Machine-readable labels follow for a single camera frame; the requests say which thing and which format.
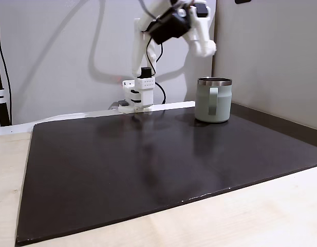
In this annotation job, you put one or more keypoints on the black table mat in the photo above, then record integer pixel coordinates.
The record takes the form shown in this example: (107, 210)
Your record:
(148, 159)

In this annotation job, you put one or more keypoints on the sage green metal mug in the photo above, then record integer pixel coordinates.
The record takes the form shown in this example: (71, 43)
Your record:
(212, 103)

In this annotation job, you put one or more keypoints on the grey table clamp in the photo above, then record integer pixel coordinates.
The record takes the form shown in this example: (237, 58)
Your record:
(119, 103)

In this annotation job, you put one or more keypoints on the black stand pole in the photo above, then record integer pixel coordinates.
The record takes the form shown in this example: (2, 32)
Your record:
(0, 110)

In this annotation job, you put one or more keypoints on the black camera box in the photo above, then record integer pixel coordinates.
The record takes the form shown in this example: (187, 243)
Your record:
(171, 25)

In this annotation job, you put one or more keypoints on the black wall fixture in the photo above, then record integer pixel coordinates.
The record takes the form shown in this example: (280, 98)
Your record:
(242, 1)

